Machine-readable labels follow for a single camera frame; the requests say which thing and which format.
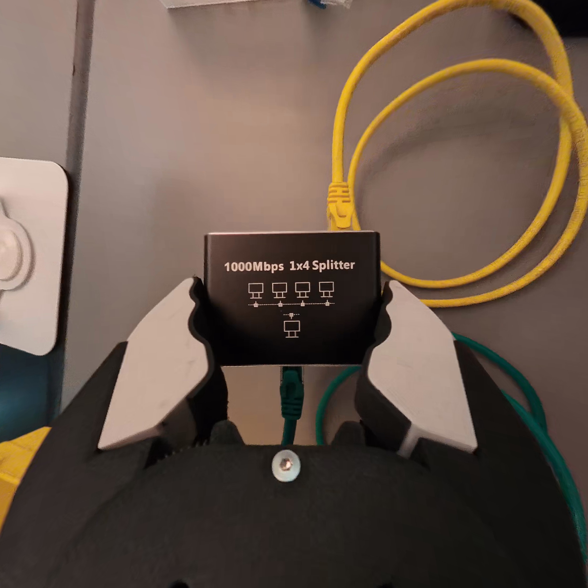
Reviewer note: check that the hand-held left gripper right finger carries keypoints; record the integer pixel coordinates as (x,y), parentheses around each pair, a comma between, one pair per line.
(413,363)

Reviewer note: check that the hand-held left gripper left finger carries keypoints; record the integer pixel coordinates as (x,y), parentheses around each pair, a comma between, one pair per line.
(156,363)

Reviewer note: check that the black ethernet splitter box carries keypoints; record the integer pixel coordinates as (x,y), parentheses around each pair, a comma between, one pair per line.
(291,275)

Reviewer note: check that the dark teal object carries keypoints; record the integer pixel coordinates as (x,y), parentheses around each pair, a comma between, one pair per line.
(27,390)

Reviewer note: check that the white plastic plate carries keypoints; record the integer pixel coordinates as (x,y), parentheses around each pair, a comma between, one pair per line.
(36,257)

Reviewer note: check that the yellow plastic object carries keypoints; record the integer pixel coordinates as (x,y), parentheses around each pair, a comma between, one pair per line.
(18,464)

